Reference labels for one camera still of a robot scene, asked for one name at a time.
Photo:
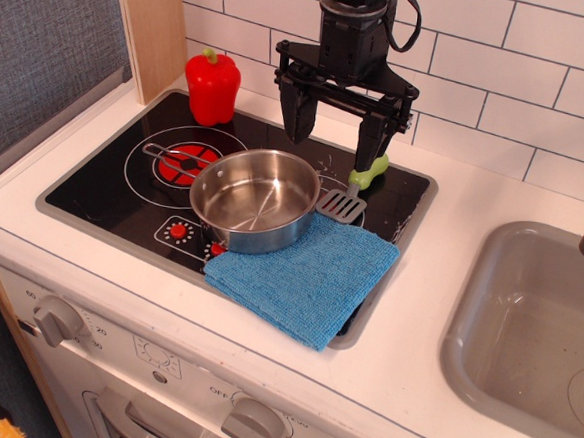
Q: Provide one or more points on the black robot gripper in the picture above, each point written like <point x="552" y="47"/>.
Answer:
<point x="348" y="69"/>

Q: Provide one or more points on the silver metal pan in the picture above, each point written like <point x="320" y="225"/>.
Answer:
<point x="253" y="202"/>

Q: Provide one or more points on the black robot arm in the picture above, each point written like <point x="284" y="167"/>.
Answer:
<point x="348" y="70"/>

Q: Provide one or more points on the black toy stove top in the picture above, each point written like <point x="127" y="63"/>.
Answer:
<point x="136" y="204"/>

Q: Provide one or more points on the red toy bell pepper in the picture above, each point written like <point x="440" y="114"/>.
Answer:
<point x="213" y="82"/>

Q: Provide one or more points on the blue folded cloth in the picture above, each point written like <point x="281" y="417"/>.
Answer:
<point x="311" y="288"/>

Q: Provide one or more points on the grey toy sink basin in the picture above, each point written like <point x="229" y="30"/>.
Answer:
<point x="514" y="350"/>

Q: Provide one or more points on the grey right oven knob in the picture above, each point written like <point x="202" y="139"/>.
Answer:
<point x="252" y="419"/>

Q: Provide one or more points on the grey oven knob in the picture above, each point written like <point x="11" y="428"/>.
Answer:
<point x="252" y="419"/>
<point x="57" y="320"/>

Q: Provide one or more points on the white toy oven front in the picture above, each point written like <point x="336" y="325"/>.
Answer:
<point x="109" y="382"/>

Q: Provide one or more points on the grey left oven knob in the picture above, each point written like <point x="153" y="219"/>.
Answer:
<point x="57" y="320"/>

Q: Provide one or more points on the green handled grey spatula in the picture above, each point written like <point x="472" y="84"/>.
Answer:
<point x="346" y="206"/>

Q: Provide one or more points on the wooden side post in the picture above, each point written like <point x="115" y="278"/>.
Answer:
<point x="155" y="36"/>

